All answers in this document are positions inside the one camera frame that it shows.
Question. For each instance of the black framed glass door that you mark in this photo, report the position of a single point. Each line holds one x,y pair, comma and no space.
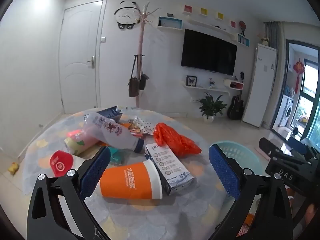
303,97

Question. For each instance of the small black hanging bag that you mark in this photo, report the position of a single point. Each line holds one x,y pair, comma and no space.
143,81

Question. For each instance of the long blue box shelf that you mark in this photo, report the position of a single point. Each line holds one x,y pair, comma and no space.
171,23

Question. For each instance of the white printed plastic bottle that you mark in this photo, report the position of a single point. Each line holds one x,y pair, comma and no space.
110,130

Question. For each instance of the small blue box shelf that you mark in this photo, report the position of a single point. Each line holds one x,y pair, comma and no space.
243,40

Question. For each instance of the teal plastic basket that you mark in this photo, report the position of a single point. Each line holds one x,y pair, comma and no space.
240,155

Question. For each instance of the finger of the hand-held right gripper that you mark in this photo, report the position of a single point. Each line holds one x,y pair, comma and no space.
268,146
297,145

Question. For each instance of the orange plastic bag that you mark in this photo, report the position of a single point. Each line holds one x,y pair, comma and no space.
175,140

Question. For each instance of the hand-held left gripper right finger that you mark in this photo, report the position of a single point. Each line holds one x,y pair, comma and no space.
223,170

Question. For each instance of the small blue figurine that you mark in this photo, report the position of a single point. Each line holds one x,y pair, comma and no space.
212,83

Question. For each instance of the white curved low shelf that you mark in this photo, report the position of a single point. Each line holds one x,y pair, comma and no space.
212,89

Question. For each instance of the red wall cube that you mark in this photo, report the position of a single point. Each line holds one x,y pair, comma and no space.
188,8
233,23

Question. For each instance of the grey curtain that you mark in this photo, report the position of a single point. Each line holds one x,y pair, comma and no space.
273,33

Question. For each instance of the teal plastic piece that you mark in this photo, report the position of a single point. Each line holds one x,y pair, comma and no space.
115,156

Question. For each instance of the yellow floor toy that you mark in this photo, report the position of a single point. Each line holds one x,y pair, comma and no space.
13,168

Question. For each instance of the long white wall shelf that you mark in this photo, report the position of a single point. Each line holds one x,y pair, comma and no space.
215,27

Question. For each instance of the red table tennis paddle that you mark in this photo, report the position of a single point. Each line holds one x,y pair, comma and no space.
242,25

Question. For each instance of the framed butterfly picture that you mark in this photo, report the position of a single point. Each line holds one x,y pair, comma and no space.
191,80

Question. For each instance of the blue and white milk carton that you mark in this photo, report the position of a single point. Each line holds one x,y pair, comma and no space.
111,112

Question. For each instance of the white and pink box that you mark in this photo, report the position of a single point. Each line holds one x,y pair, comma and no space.
233,84

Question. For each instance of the pink coat rack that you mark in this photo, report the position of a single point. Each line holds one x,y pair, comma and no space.
140,35

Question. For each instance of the panda wall clock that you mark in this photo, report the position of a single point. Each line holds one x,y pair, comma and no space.
125,15

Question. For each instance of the black guitar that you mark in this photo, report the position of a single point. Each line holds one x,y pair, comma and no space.
235,108

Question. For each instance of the brown hanging bag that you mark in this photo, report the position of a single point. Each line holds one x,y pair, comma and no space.
133,87

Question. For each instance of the white door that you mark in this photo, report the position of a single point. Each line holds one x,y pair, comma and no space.
80,42

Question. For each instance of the yellow wall cube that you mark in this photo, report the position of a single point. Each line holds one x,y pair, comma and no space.
220,15
204,11

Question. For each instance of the red round lid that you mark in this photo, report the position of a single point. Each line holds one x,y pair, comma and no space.
61,163

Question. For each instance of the black wall television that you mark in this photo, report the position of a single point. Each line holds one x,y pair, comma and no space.
208,51

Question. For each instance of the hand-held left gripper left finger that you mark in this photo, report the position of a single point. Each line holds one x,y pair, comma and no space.
96,172

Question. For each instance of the person's right hand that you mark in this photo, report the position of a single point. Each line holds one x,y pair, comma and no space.
311,215

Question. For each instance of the red knot decoration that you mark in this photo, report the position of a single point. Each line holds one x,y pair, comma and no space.
298,67

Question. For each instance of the white and blue carton box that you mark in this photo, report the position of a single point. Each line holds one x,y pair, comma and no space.
170,167

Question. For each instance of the green potted plant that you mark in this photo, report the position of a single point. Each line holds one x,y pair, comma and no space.
211,106

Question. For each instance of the dotted white wrapper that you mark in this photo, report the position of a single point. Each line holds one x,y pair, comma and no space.
146,125

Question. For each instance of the white light switch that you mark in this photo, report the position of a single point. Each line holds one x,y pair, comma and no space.
103,39

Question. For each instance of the orange and white paper cup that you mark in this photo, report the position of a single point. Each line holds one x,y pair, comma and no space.
130,182

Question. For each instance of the white washing machine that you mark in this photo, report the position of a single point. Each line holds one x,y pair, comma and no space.
287,111

